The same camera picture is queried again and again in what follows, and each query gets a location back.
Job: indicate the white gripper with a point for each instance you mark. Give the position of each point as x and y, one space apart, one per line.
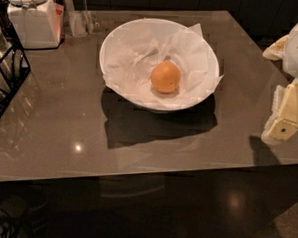
283 120

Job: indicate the orange fruit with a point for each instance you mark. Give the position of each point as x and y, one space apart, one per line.
165 77

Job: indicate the white crumpled paper liner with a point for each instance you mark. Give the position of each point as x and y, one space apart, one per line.
138 62

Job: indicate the white ceramic clip-top jar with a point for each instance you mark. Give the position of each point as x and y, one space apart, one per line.
38 23

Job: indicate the black wire rack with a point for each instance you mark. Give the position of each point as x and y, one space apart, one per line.
14 66

